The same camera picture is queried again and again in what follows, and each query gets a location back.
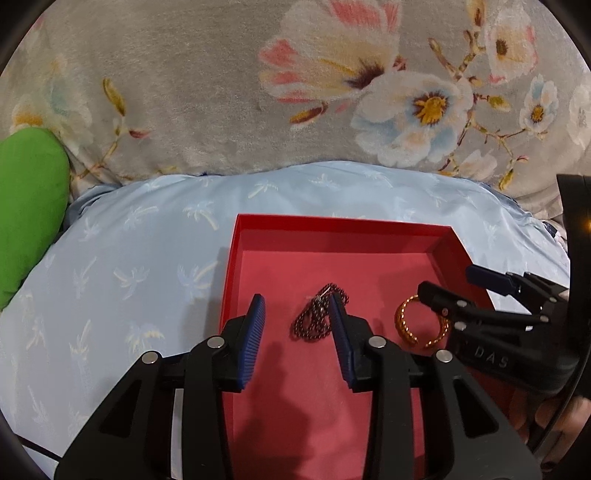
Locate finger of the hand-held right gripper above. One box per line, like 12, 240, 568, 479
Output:
466, 265, 570, 315
418, 281, 550, 335

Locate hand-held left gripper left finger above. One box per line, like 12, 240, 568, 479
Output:
54, 294, 267, 480

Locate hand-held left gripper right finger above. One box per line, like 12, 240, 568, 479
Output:
329, 292, 542, 480

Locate dark bead chain necklace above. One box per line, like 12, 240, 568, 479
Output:
291, 283, 350, 343

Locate gold twisted bangle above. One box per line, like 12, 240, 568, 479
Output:
394, 295, 451, 352

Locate red cardboard box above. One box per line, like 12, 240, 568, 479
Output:
219, 213, 518, 480

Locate person's right hand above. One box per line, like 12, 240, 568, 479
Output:
508, 391, 591, 468

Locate light blue palm-print pillow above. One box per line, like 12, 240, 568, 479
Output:
0, 160, 573, 462

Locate grey floral blanket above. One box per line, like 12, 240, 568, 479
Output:
0, 0, 591, 222

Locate green cushion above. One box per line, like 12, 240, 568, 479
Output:
0, 128, 71, 310

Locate black cable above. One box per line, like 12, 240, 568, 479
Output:
18, 436, 63, 462

